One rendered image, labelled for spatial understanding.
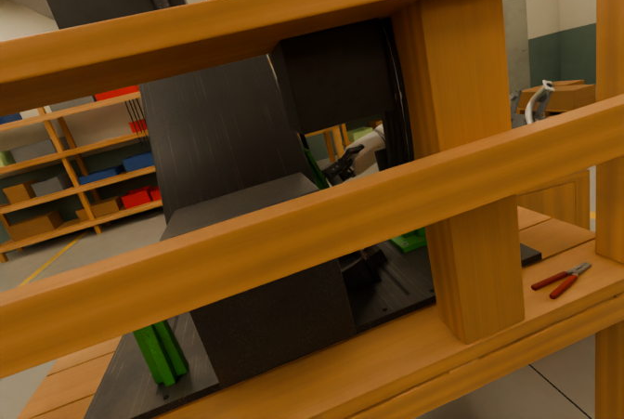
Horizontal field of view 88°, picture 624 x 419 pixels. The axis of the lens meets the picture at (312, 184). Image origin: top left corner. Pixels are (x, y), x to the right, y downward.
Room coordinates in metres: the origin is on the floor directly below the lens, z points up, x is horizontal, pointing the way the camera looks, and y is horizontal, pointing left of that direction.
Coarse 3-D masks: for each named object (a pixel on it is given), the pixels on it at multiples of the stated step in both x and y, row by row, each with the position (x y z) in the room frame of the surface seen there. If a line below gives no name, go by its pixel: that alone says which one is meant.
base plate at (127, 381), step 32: (352, 256) 0.90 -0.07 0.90; (416, 256) 0.81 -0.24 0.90; (384, 288) 0.71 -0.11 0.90; (416, 288) 0.68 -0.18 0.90; (384, 320) 0.61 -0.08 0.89; (128, 352) 0.72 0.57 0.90; (192, 352) 0.66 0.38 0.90; (128, 384) 0.61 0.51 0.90; (160, 384) 0.58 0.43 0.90; (192, 384) 0.56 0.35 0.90; (96, 416) 0.54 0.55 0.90; (128, 416) 0.52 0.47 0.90
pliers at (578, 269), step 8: (584, 264) 0.62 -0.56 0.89; (560, 272) 0.62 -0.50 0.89; (568, 272) 0.61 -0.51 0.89; (576, 272) 0.60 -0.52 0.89; (544, 280) 0.61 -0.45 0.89; (552, 280) 0.60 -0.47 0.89; (568, 280) 0.59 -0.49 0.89; (576, 280) 0.59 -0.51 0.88; (536, 288) 0.59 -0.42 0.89; (560, 288) 0.57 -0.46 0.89; (552, 296) 0.56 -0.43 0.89
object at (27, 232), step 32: (96, 96) 5.38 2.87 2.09; (128, 96) 5.39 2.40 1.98; (0, 128) 5.10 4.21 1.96; (64, 128) 5.66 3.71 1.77; (0, 160) 5.14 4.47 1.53; (32, 160) 5.17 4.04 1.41; (64, 160) 5.23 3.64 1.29; (128, 160) 5.41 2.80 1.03; (32, 192) 5.30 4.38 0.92; (64, 192) 5.16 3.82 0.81; (96, 192) 5.66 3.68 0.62; (128, 192) 5.74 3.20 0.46; (32, 224) 5.17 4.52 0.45; (64, 224) 5.43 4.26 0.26; (96, 224) 5.20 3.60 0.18; (0, 256) 5.00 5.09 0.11
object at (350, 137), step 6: (372, 120) 6.47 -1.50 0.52; (378, 120) 6.28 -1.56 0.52; (342, 126) 5.95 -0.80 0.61; (372, 126) 6.31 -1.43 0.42; (342, 132) 6.01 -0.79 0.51; (348, 132) 6.42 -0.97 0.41; (354, 132) 6.44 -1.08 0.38; (360, 132) 6.04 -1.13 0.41; (366, 132) 6.07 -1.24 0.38; (348, 138) 6.27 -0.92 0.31; (354, 138) 6.01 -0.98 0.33; (342, 144) 6.20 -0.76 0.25; (348, 144) 5.95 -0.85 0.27
